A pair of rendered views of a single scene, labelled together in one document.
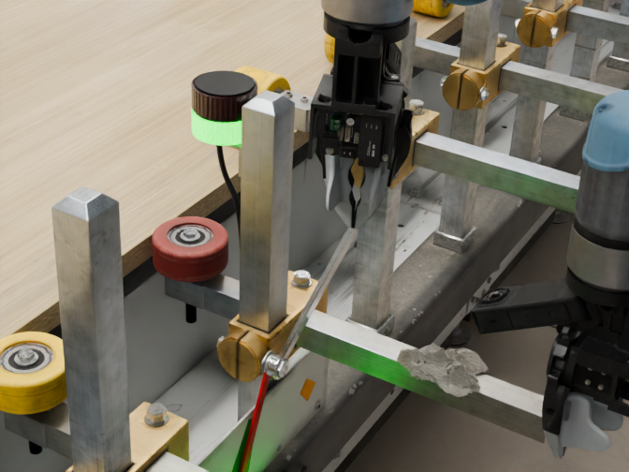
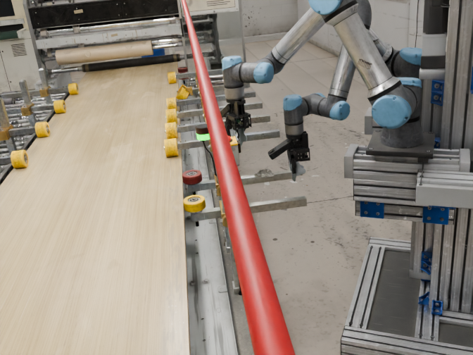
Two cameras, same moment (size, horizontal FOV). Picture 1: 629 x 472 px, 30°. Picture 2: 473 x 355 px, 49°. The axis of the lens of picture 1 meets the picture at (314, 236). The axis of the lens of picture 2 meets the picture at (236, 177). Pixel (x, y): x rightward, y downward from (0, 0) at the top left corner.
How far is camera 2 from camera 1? 1.26 m
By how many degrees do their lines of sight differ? 30
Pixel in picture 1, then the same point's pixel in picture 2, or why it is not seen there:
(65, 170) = (142, 177)
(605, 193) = (293, 114)
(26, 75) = (96, 168)
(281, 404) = not seen: hidden behind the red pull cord
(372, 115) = (246, 116)
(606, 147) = (291, 105)
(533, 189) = (251, 137)
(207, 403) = (193, 227)
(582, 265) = (292, 132)
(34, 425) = (200, 215)
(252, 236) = not seen: hidden behind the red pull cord
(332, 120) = (238, 120)
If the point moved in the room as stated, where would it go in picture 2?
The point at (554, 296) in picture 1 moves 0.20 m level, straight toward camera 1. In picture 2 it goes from (286, 143) to (310, 158)
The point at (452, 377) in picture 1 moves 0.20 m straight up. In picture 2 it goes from (269, 173) to (265, 127)
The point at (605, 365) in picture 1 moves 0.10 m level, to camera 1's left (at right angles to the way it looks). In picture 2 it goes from (302, 151) to (283, 158)
